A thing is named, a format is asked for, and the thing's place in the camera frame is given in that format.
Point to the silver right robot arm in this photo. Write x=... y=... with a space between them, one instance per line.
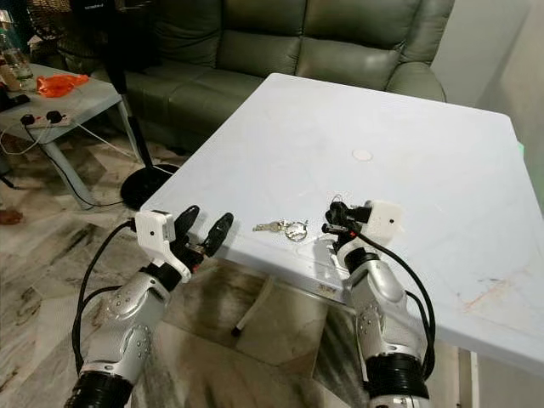
x=382 y=314

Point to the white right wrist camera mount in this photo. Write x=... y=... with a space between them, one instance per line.
x=382 y=223

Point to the white plastic table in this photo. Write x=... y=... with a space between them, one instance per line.
x=391 y=119

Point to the person's bare foot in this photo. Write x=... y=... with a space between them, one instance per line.
x=10 y=217

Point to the black standing fan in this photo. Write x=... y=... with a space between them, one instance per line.
x=146 y=187

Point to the grey side table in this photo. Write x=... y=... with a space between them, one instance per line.
x=89 y=100

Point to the white power strip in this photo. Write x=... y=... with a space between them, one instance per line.
x=42 y=121

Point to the orange plastic bag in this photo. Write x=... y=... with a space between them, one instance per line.
x=61 y=84

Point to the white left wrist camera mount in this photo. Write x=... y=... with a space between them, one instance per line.
x=157 y=229

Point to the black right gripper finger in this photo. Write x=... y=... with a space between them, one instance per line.
x=332 y=226
x=337 y=211

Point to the white round table cap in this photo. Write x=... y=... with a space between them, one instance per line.
x=362 y=155

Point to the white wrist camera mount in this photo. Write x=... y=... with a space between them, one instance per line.
x=157 y=229
x=382 y=223

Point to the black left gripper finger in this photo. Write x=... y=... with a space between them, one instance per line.
x=221 y=233
x=193 y=223

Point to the green leather sofa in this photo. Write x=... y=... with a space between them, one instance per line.
x=272 y=47

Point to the black phone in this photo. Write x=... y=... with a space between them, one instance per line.
x=13 y=100

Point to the clear glass bottle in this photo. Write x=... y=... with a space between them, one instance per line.
x=19 y=61

